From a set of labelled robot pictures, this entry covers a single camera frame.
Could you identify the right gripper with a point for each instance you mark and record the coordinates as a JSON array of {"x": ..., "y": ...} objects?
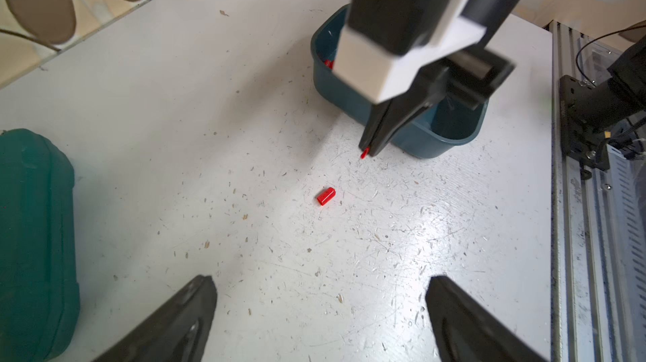
[{"x": 475, "y": 75}]

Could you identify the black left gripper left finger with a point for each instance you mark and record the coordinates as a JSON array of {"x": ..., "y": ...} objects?
[{"x": 177, "y": 331}]

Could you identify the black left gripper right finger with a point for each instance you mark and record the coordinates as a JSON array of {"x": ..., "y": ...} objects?
[{"x": 465, "y": 331}]

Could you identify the teal plastic storage box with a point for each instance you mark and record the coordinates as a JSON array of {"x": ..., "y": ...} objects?
[{"x": 427, "y": 128}]

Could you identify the green tool case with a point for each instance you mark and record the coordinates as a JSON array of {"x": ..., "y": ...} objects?
[{"x": 40, "y": 296}]

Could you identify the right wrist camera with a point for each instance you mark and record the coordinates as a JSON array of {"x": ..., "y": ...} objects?
[{"x": 384, "y": 43}]

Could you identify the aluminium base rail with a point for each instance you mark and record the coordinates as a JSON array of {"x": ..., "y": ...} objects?
[{"x": 598, "y": 224}]

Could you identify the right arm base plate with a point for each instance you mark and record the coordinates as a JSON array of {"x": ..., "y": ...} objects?
[{"x": 580, "y": 136}]

